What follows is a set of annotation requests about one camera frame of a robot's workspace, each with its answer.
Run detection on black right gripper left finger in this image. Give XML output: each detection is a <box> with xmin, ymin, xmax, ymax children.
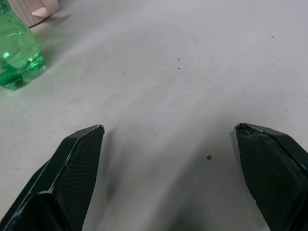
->
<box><xmin>0</xmin><ymin>124</ymin><xmax>105</xmax><ymax>231</ymax></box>

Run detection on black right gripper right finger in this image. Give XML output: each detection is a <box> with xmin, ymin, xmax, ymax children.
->
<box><xmin>235</xmin><ymin>122</ymin><xmax>308</xmax><ymax>231</ymax></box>

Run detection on green transparent plastic bottle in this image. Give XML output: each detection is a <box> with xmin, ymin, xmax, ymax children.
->
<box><xmin>0</xmin><ymin>0</ymin><xmax>47</xmax><ymax>91</ymax></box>

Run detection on pale pink ribbed cup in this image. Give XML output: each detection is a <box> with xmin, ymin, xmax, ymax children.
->
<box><xmin>7</xmin><ymin>0</ymin><xmax>59</xmax><ymax>28</ymax></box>

